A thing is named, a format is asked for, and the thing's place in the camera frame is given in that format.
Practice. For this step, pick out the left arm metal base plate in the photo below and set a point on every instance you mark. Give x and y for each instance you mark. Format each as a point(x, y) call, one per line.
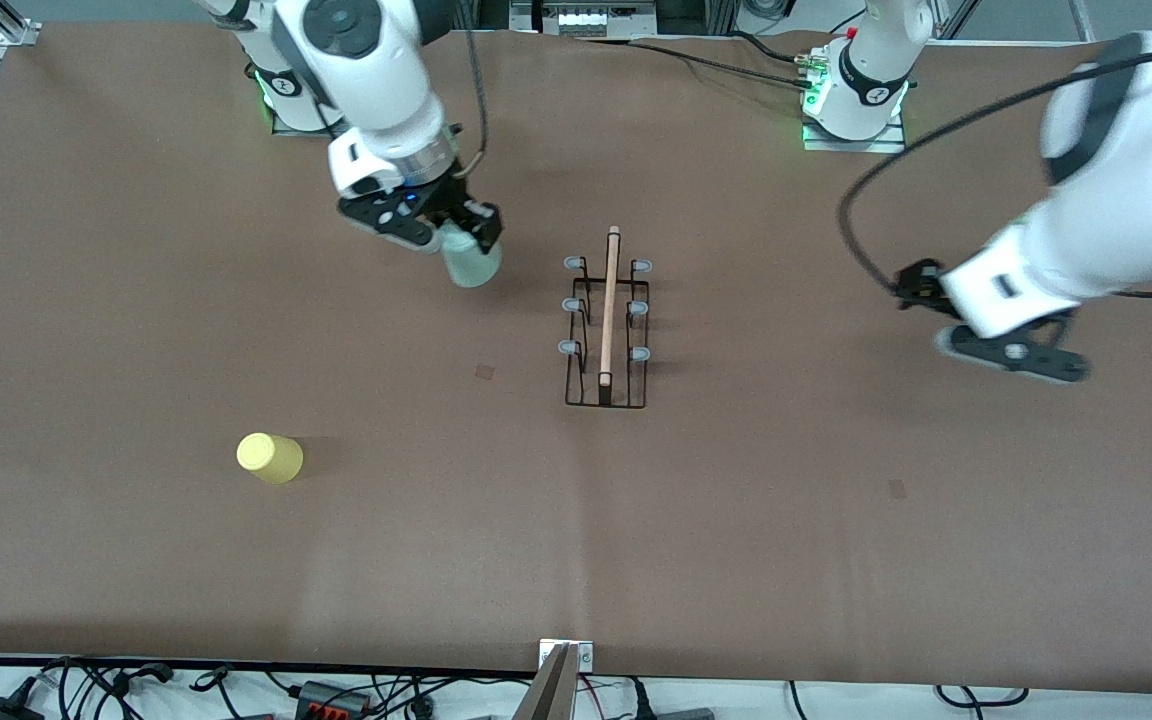
point(886, 145)

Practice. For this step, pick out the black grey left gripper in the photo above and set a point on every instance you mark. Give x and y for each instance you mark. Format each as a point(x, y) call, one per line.
point(919, 283)

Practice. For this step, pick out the black orange connector box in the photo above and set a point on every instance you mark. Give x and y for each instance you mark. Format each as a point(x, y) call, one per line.
point(331, 697)

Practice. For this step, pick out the grey aluminium profile bar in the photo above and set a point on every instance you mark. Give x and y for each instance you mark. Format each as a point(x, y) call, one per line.
point(548, 695)

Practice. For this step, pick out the grey box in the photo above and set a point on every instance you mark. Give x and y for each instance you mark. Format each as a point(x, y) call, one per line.
point(684, 715)

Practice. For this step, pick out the pale green plastic cup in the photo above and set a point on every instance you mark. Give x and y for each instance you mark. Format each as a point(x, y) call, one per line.
point(474, 265)

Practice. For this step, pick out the yellow plastic cup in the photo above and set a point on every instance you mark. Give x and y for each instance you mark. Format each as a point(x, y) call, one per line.
point(271, 458)

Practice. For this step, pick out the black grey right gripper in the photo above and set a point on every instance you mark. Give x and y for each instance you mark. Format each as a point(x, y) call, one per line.
point(452, 201)

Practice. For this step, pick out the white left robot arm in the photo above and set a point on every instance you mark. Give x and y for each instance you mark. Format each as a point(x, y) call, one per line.
point(1116, 200)

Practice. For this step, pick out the large brown table mat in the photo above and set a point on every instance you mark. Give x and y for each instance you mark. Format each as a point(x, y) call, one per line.
point(736, 550)

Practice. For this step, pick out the aluminium frame profile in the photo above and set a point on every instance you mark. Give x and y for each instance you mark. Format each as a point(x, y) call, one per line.
point(954, 20)

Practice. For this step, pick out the white power strip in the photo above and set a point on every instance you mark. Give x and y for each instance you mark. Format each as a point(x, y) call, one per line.
point(584, 18)

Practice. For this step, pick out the black plug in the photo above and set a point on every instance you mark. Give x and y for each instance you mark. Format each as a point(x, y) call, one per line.
point(642, 702)

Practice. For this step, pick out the black power adapter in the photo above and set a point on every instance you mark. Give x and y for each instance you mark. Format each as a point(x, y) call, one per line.
point(1, 710)

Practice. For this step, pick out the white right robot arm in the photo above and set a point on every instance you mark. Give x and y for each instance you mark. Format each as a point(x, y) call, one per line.
point(376, 70)

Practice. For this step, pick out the silver camera mount plate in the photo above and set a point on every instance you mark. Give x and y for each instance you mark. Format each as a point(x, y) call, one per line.
point(586, 657)

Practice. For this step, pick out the aluminium corner bracket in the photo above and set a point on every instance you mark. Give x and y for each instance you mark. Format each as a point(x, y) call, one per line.
point(16, 33)

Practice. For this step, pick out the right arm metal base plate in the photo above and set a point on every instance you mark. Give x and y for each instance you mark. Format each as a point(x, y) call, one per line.
point(296, 130)

